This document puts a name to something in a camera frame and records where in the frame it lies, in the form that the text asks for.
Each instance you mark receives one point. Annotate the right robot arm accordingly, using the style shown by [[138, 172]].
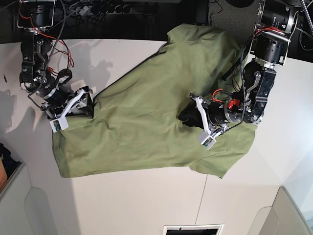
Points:
[[35, 17]]

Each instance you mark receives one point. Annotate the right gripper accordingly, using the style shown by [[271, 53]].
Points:
[[56, 99]]

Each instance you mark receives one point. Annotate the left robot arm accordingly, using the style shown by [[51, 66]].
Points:
[[267, 47]]

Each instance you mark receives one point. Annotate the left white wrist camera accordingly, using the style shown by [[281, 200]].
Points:
[[207, 140]]

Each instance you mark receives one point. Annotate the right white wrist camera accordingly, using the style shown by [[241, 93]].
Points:
[[59, 124]]

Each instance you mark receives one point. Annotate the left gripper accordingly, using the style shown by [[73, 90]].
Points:
[[215, 115]]

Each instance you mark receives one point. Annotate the black multi-socket power strip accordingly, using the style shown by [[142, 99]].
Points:
[[98, 8]]

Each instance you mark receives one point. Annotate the green t-shirt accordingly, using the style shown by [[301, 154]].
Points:
[[135, 123]]

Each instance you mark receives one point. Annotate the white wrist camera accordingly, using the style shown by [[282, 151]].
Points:
[[207, 140], [59, 124]]

